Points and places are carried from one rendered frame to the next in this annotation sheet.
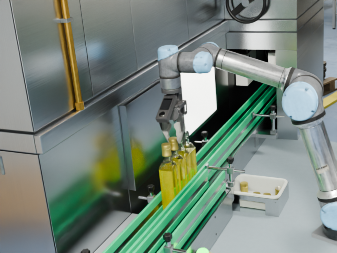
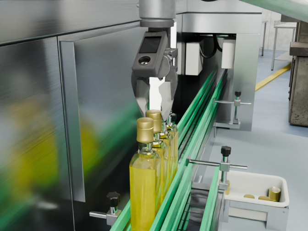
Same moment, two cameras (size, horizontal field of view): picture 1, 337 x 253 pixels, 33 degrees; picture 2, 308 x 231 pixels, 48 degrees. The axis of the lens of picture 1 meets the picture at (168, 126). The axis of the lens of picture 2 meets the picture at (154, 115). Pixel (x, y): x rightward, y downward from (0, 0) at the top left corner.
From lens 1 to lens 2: 1.43 m
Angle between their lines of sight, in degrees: 10
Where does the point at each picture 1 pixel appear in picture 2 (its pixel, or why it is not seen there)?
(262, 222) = not seen: outside the picture
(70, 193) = not seen: outside the picture
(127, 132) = (75, 94)
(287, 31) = (251, 12)
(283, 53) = (245, 37)
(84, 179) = not seen: outside the picture
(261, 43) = (221, 25)
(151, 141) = (111, 118)
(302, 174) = (279, 169)
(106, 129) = (30, 81)
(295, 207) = (299, 216)
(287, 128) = (241, 118)
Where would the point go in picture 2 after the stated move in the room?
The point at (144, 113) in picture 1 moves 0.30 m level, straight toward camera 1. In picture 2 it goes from (104, 68) to (124, 106)
